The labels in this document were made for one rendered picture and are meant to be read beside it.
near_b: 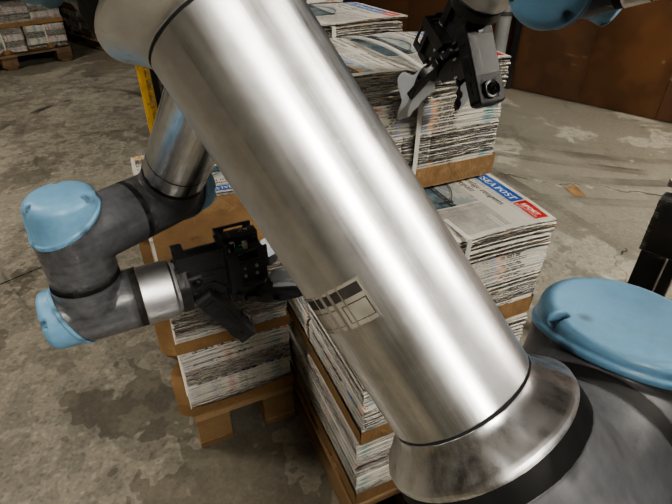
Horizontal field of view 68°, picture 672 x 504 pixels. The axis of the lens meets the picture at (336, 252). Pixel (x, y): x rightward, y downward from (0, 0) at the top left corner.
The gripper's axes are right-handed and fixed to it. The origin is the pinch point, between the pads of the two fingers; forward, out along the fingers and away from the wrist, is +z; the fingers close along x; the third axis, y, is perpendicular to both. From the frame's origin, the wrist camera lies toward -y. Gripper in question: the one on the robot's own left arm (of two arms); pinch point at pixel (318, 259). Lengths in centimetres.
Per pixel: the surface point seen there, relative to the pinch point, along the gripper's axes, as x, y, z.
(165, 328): 50, -47, -21
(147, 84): 168, -17, -1
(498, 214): 1.6, -2.7, 36.0
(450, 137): 14.4, 7.6, 33.6
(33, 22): 540, -46, -53
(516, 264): -2.9, -11.5, 38.4
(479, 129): 14.1, 8.2, 40.0
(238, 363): 40, -57, -6
